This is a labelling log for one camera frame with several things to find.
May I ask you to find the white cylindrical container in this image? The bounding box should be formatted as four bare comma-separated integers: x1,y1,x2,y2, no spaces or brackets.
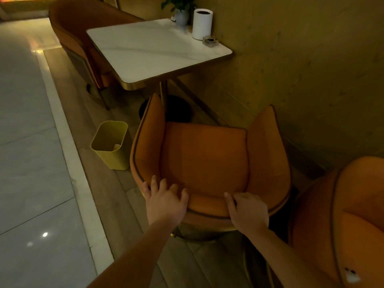
192,8,214,41

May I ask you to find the person's left hand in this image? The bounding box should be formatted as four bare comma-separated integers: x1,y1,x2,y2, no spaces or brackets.
142,176,190,229

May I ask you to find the white marble table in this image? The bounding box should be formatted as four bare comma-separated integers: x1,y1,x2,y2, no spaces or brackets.
86,18,233,123

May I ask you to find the person's right hand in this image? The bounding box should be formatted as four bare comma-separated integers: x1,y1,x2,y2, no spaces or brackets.
223,192,270,237

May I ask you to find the potted green plant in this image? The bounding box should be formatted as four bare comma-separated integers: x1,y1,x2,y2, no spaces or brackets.
161,0,196,27

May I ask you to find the lit display counter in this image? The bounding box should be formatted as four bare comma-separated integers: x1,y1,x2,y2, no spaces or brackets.
0,0,62,16

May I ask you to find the person's right forearm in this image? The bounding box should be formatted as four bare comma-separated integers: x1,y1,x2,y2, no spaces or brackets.
247,227,343,288

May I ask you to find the person's left forearm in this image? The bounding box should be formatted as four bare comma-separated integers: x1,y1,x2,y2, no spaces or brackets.
86,220,178,288

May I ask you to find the yellow waste bin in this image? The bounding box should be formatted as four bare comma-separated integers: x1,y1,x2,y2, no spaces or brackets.
90,120,133,171

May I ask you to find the orange upholstered armchair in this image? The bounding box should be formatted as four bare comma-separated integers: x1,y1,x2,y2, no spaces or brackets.
289,156,384,288
49,0,145,110
130,93,292,241

